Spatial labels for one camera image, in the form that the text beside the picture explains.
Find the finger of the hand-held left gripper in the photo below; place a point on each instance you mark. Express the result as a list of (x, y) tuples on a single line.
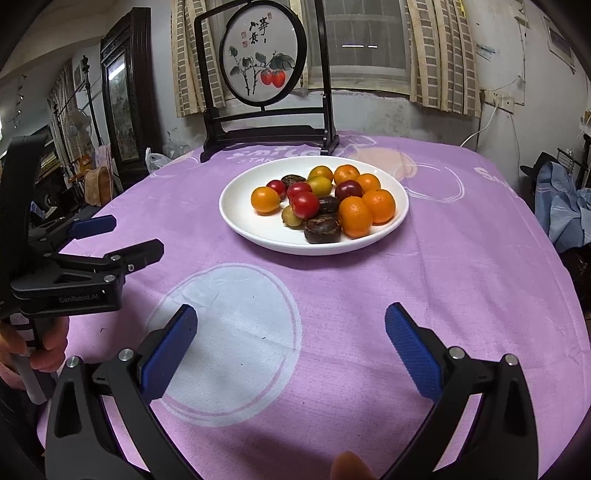
[(138, 256), (92, 226)]

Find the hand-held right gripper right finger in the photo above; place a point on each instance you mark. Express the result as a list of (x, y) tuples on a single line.
[(413, 350)]

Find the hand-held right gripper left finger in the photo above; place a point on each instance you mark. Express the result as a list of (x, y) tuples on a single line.
[(168, 350)]

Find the white oval plate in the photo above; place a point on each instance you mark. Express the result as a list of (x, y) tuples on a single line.
[(244, 217)]

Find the golden cherry tomato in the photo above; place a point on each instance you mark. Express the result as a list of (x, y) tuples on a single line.
[(265, 199)]

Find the mandarin orange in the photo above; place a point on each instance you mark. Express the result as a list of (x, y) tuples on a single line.
[(379, 206), (354, 217)]

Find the brown water chestnut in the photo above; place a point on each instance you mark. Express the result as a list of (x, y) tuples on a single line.
[(322, 229), (294, 180)]

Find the yellow cherry tomato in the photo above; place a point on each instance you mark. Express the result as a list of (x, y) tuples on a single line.
[(321, 186), (292, 218)]

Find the brown passion fruit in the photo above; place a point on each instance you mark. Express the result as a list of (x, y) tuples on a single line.
[(328, 204)]

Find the dark red cherry tomato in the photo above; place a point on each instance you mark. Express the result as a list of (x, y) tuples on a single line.
[(348, 189)]

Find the person's left hand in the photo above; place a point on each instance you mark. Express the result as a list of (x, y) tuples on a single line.
[(55, 346)]

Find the person's right hand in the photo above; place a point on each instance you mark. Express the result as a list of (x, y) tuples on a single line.
[(353, 468)]

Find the white plastic bag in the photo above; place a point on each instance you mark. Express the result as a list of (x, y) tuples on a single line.
[(157, 161)]

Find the purple printed tablecloth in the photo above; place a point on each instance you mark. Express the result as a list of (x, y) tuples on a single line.
[(323, 300)]

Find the white standing fan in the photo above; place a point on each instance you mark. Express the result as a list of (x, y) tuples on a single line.
[(76, 123)]

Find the clear plastic wrapping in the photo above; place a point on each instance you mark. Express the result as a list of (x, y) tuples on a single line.
[(175, 144)]

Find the black tripod stand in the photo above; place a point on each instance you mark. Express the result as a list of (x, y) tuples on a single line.
[(86, 74)]

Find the small orange kumquat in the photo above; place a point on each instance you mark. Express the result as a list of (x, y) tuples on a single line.
[(369, 182), (321, 171), (346, 174)]

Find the beige brick-pattern curtain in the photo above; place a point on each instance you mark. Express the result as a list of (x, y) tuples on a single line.
[(184, 69), (438, 60)]

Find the blue cloth pile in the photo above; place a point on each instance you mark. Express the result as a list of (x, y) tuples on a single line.
[(563, 207)]

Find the window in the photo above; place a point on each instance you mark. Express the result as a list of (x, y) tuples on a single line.
[(360, 37)]

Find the white wall socket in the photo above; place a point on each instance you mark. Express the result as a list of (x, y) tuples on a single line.
[(501, 100)]

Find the white wall vent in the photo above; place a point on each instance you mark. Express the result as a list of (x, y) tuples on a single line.
[(561, 46)]

